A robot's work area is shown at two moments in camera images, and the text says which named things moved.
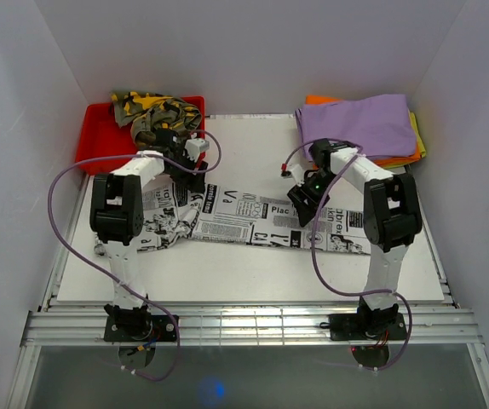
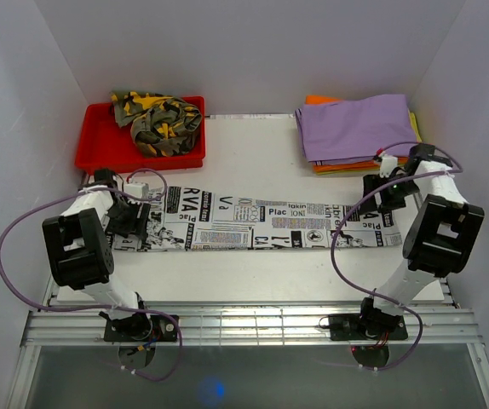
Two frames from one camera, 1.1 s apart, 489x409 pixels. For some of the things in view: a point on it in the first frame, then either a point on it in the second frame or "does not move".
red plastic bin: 99,135 does not move
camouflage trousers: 147,113 does not move
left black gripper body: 181,159 to 123,217
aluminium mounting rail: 247,328 does not move
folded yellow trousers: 417,135 does not move
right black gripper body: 313,190 to 393,197
